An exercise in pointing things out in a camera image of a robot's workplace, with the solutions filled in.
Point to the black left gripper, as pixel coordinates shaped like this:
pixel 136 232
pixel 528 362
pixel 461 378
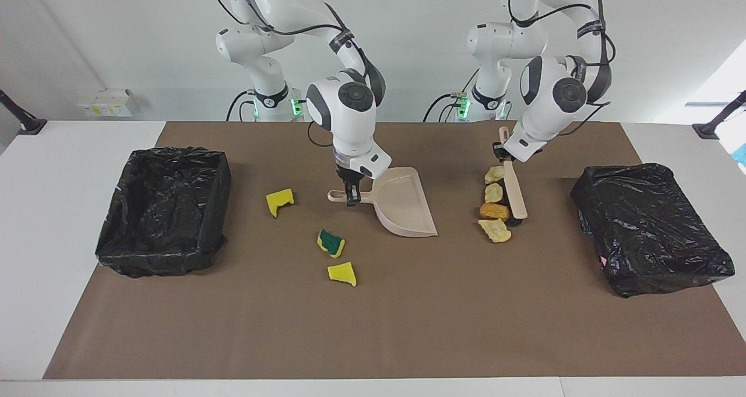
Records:
pixel 499 150

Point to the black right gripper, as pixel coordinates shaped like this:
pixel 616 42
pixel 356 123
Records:
pixel 348 178

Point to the pale fried food piece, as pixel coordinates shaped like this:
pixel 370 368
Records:
pixel 493 193
pixel 495 230
pixel 494 174

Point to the beige hand brush black bristles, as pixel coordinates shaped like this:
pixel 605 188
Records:
pixel 516 193

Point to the green and yellow sponge piece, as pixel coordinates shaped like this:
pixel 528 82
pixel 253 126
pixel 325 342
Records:
pixel 331 244

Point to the beige plastic dustpan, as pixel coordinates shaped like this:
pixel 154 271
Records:
pixel 405 204

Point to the brown fried nugget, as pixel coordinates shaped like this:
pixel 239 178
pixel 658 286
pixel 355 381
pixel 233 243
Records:
pixel 494 211

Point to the yellow notched sponge piece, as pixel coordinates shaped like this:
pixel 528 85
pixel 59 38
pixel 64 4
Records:
pixel 278 199

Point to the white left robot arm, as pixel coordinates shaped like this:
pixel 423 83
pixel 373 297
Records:
pixel 553 94

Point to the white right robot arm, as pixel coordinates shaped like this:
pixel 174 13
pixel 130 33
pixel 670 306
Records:
pixel 344 105

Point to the black bag covered bin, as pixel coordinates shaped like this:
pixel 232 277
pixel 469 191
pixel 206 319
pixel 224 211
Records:
pixel 647 228

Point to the open bin with black bag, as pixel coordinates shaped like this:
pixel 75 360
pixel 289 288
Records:
pixel 163 210

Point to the brown table mat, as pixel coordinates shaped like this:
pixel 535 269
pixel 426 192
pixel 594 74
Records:
pixel 373 338

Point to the blue object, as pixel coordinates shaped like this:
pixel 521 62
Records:
pixel 741 154

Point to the black camera stand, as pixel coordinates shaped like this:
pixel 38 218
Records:
pixel 23 120
pixel 717 120

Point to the white wall outlet box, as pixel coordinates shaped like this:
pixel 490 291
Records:
pixel 105 102

